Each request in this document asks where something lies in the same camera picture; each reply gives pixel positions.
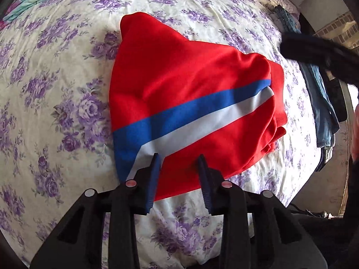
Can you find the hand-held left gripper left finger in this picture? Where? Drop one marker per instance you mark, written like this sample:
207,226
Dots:
153,179

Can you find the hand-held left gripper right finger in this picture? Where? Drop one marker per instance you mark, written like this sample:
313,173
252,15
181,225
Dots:
209,190

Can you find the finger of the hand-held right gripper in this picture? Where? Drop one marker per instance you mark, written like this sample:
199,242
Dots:
300,47

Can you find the red pants with blue-white stripes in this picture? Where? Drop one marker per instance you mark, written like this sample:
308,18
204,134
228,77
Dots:
182,75

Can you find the blue jeans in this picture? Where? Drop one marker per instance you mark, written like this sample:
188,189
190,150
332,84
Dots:
322,112

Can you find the purple floral bedspread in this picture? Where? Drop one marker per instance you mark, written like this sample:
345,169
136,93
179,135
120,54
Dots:
56,89

